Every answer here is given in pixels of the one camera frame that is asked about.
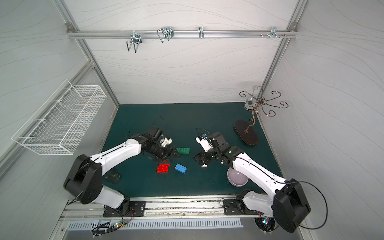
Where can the right controller board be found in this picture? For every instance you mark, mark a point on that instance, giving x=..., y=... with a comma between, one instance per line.
x=265, y=224

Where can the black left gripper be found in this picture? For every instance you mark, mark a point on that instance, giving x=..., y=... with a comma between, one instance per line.
x=167, y=150

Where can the lilac bowl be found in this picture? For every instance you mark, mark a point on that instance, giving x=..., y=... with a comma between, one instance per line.
x=236, y=178

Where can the aluminium top rail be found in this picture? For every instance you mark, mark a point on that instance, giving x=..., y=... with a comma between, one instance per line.
x=179, y=34

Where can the large green lego brick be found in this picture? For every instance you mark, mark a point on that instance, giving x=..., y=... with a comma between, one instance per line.
x=183, y=151

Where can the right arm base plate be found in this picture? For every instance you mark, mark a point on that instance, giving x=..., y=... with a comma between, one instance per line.
x=233, y=207

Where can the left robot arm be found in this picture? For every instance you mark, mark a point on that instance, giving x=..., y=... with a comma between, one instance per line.
x=85, y=178

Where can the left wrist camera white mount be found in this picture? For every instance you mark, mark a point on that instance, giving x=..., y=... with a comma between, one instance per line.
x=164, y=141

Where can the aluminium rail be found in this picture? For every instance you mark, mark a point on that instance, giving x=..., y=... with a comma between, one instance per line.
x=179, y=34
x=184, y=207

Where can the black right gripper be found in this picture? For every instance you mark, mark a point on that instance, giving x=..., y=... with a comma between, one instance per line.
x=205, y=156

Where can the dark round coaster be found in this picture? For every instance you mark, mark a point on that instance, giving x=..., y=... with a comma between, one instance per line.
x=112, y=176

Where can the long blue lego brick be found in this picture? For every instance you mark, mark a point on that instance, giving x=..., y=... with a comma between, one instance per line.
x=180, y=168

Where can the white wire basket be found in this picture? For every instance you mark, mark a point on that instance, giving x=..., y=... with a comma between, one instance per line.
x=59, y=125

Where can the left controller board with wires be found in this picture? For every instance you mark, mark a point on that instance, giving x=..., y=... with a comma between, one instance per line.
x=108, y=227

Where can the aluminium front rail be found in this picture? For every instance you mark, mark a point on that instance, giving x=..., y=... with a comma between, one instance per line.
x=184, y=207

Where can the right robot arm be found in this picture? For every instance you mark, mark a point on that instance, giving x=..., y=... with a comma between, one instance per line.
x=284, y=200

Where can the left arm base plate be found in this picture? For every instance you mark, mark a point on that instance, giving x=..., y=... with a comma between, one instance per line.
x=127, y=209

